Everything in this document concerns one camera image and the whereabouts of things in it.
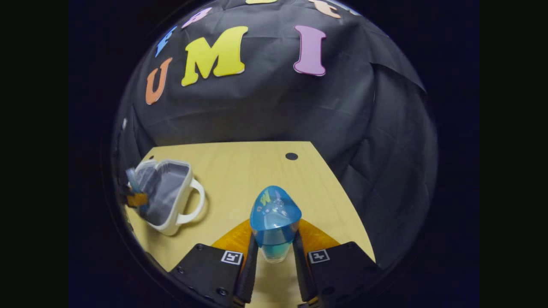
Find white suitcase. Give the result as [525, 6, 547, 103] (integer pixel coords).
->
[126, 159, 206, 237]

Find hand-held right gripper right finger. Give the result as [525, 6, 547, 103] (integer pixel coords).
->
[292, 219, 384, 308]

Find blue skincare bottle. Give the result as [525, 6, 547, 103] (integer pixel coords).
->
[250, 185, 302, 264]

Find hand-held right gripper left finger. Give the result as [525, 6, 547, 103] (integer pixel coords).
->
[169, 219, 259, 308]

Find black backdrop cloth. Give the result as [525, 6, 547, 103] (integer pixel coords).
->
[112, 0, 439, 270]

